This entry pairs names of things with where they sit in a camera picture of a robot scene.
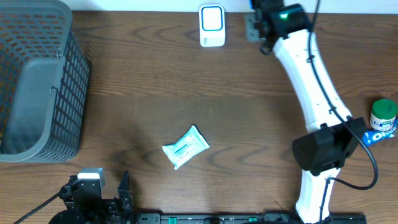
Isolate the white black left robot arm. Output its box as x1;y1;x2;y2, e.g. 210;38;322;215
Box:
50;167;136;224

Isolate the green lid white jar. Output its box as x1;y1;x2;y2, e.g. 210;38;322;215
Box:
370;99;397;131

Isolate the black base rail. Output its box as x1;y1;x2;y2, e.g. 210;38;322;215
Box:
133;212;368;224

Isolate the white barcode scanner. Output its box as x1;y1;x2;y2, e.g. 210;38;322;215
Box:
198;4;226;47

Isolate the grey plastic mesh basket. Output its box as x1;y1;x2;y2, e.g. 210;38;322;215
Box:
1;1;90;163

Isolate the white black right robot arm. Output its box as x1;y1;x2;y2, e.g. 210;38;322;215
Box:
247;0;366;223

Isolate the blue Oreo cookie pack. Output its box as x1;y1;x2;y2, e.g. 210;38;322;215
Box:
362;120;397;146

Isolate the white wet wipes pack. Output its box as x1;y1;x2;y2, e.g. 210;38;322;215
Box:
162;125;210;170

